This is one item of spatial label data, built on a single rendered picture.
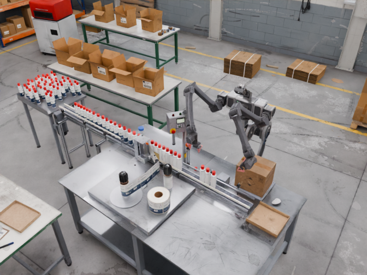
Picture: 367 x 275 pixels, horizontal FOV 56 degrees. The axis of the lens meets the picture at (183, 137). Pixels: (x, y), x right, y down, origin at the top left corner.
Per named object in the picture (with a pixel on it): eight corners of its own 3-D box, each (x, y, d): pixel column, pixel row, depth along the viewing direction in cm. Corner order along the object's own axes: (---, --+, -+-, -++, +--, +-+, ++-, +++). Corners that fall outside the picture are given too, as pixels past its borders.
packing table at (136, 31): (84, 53, 815) (77, 20, 768) (108, 42, 868) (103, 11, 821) (158, 77, 716) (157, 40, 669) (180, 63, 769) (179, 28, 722)
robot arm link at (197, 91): (193, 77, 326) (186, 81, 333) (189, 88, 319) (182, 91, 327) (223, 105, 348) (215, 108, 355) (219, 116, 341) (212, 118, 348)
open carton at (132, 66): (108, 85, 525) (105, 62, 503) (130, 71, 561) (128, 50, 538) (131, 93, 505) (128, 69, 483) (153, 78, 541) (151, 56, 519)
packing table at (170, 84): (57, 106, 626) (46, 66, 579) (89, 88, 679) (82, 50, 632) (153, 147, 527) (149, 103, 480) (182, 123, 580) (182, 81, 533)
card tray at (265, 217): (245, 220, 308) (246, 217, 306) (259, 203, 325) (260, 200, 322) (276, 238, 293) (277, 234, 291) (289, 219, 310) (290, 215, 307)
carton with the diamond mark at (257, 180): (234, 185, 341) (236, 164, 325) (244, 171, 357) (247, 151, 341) (262, 197, 327) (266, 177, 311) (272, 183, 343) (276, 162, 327)
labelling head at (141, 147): (135, 158, 370) (132, 139, 355) (143, 152, 378) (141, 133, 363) (144, 163, 363) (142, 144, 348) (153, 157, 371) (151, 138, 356)
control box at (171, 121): (166, 129, 344) (166, 113, 333) (183, 126, 348) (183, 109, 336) (169, 135, 336) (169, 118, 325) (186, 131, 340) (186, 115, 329)
